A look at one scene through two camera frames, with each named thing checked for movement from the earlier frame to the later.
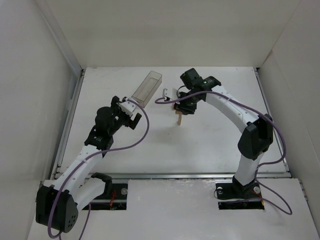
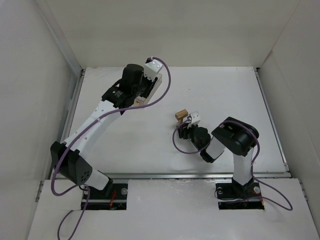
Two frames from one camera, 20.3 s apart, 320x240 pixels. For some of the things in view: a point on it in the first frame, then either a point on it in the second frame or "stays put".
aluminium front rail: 183,175 stays put
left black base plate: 114,198 stays put
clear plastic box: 148,87 stays put
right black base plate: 233,196 stays put
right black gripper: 186,107 to 185,129
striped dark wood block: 177,111 to 181,114
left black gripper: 124,116 to 150,85
